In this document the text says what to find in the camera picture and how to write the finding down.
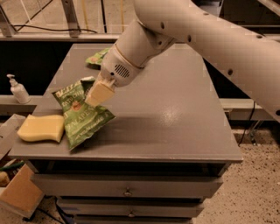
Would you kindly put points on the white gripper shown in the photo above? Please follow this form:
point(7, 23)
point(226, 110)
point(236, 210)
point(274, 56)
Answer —
point(116, 71)

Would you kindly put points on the middle grey drawer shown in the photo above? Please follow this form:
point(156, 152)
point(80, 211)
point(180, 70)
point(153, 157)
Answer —
point(130, 208)

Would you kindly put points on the grey drawer cabinet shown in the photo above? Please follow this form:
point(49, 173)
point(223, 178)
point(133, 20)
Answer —
point(168, 122)

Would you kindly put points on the cardboard box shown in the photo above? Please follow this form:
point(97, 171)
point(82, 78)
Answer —
point(20, 196)

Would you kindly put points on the grey drawer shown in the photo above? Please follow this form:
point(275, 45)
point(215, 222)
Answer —
point(130, 208)
point(127, 186)

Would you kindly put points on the yellow sponge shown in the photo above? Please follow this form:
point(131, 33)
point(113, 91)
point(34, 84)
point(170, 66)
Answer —
point(41, 128)

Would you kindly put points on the green jalapeno chip bag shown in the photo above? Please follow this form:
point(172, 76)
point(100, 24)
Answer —
point(81, 121)

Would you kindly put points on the white pump bottle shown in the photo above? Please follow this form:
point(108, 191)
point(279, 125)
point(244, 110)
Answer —
point(18, 90)

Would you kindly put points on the top grey drawer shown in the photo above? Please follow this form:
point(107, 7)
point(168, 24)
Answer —
point(127, 186)

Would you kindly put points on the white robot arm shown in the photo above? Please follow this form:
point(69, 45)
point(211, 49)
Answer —
point(248, 59)

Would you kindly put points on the green snack bag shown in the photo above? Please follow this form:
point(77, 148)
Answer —
point(97, 58)

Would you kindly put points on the metal railing frame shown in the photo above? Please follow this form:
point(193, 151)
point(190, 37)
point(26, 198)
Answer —
point(105, 20)

